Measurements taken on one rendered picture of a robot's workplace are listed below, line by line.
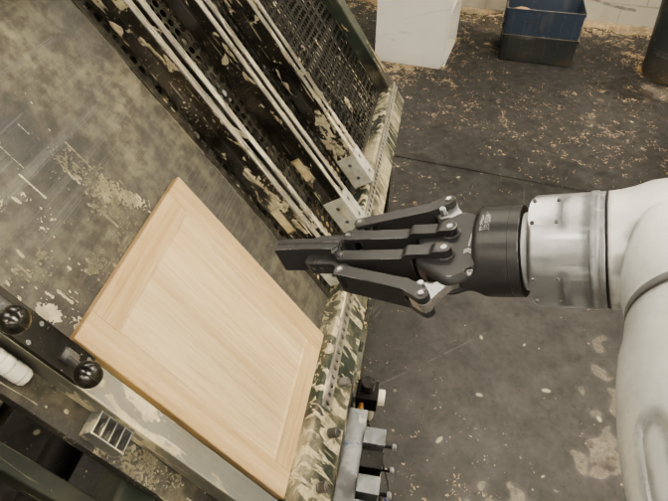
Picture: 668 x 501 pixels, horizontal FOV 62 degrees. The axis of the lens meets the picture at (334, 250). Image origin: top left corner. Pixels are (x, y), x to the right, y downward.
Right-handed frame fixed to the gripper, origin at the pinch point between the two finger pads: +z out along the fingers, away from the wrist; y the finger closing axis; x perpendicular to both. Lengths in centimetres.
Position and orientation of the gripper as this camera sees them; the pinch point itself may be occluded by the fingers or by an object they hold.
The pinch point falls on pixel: (312, 254)
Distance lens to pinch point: 54.9
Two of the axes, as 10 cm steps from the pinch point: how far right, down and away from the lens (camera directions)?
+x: 3.5, 7.0, 6.2
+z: -8.8, 0.2, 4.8
